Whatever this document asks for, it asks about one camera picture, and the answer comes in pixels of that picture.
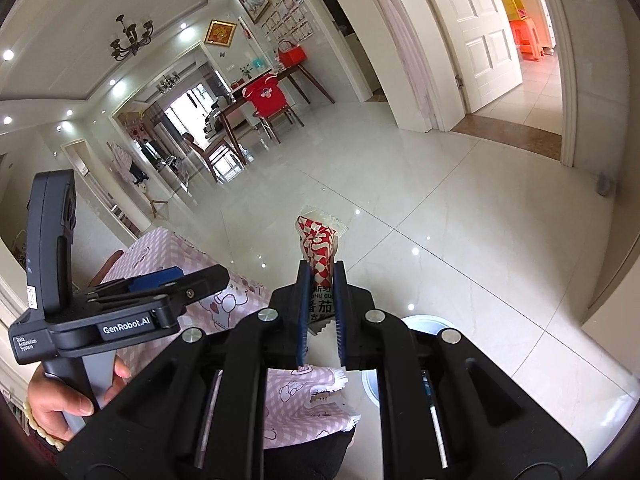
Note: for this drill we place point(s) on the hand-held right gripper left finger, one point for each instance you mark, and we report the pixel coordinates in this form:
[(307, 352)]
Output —
[(301, 320)]

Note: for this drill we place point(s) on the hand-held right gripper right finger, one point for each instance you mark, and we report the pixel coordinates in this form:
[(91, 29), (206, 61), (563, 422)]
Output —
[(341, 320)]

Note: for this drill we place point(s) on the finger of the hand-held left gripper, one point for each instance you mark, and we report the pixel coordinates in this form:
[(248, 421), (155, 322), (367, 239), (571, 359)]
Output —
[(155, 279), (205, 282)]

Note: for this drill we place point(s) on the red checkered sauce packet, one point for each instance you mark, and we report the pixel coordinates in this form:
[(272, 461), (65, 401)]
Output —
[(316, 245)]

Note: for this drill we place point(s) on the person's left hand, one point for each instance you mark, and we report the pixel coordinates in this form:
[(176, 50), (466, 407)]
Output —
[(55, 400)]

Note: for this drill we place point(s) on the pink printed tablecloth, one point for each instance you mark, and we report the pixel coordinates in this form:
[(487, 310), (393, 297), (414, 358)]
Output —
[(165, 255)]

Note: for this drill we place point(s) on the pink hanging garment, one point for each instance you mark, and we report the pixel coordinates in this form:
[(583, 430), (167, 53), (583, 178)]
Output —
[(122, 160)]

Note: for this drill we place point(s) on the wooden chair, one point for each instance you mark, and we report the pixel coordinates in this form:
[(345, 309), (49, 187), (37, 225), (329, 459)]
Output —
[(205, 156)]

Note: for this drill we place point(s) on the person's dark pants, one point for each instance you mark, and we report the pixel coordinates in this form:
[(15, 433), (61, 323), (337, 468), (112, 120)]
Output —
[(310, 455)]

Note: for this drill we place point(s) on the wooden dining table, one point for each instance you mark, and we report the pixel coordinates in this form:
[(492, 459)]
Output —
[(235, 107)]

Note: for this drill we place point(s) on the chair with red cover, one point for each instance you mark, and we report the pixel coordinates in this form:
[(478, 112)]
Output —
[(267, 97)]

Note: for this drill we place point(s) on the small black chandelier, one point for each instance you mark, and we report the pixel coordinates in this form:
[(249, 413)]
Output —
[(167, 83)]

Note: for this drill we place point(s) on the red bag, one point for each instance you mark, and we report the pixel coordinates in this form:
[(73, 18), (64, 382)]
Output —
[(291, 54)]

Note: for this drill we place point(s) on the gold framed picture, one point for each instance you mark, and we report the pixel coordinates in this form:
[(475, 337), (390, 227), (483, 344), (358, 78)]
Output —
[(220, 33)]

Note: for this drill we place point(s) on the pink curtain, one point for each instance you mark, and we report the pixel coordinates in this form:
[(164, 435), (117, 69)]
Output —
[(405, 40)]

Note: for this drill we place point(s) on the white panel door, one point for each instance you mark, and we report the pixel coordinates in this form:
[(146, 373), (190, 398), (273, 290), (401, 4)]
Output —
[(482, 35)]

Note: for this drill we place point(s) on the orange plastic stool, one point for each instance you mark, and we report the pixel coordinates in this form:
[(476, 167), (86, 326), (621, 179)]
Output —
[(525, 35)]

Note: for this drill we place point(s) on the white dresser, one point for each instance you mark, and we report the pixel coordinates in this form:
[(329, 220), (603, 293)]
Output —
[(541, 12)]

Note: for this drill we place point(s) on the row of wall certificates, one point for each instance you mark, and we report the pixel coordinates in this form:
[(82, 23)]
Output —
[(291, 10)]

